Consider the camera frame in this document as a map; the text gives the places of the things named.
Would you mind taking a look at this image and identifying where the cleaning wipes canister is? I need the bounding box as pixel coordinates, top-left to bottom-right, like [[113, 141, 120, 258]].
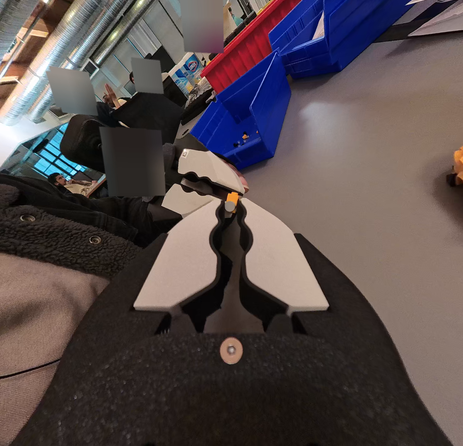
[[170, 68, 189, 92], [181, 53, 204, 89]]

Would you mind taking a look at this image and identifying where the silver air duct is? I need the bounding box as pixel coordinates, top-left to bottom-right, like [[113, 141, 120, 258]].
[[69, 0, 181, 67], [0, 0, 152, 125]]

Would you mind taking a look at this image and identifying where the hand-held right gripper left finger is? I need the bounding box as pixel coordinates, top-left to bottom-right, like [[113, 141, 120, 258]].
[[133, 199, 232, 334]]

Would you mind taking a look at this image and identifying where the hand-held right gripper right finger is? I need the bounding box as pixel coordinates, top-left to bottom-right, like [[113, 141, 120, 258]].
[[236, 198, 330, 334]]

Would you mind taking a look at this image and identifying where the red plastic bin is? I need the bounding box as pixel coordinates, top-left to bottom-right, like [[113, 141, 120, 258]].
[[201, 0, 313, 93]]

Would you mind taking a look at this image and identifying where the person's left hand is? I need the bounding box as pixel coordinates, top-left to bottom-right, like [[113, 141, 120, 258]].
[[216, 156, 251, 194]]

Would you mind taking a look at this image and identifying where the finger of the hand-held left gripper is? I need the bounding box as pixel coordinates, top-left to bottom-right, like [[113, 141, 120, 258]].
[[161, 183, 218, 220], [177, 148, 246, 195]]

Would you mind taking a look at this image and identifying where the person's left forearm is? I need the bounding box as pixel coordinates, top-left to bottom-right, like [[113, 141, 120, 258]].
[[72, 196, 183, 248]]

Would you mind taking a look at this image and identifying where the person's beige hoodie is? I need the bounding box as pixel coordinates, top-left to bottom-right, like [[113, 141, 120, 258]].
[[0, 252, 111, 444]]

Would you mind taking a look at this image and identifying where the black earphone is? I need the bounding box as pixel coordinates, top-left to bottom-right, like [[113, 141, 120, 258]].
[[0, 359, 61, 380]]

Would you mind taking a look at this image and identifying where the orange lego car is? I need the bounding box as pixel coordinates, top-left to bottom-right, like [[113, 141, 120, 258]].
[[446, 146, 463, 187]]

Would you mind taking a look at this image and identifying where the pile of loose lego pieces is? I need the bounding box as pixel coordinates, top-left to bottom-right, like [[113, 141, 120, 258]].
[[233, 129, 259, 148]]

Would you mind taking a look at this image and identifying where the blue plastic bin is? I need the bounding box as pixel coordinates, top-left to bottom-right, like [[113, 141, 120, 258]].
[[189, 51, 292, 171], [268, 0, 337, 52], [280, 0, 435, 80]]

